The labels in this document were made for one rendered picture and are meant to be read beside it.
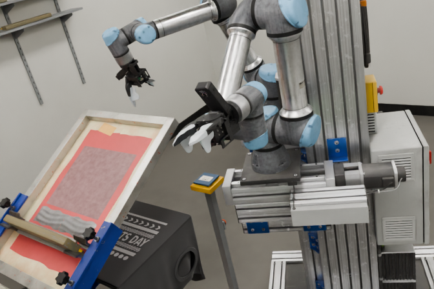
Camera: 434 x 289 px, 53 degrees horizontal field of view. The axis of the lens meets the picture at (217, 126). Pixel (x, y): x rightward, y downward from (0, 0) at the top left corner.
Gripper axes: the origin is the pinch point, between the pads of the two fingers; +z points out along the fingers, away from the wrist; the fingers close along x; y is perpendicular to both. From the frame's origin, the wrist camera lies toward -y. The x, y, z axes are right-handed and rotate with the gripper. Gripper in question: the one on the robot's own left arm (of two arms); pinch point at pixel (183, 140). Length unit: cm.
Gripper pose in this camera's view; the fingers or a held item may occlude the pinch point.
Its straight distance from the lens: 103.7
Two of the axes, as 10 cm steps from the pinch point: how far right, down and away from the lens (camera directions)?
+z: -5.5, 4.5, -7.0
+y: 3.1, 8.9, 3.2
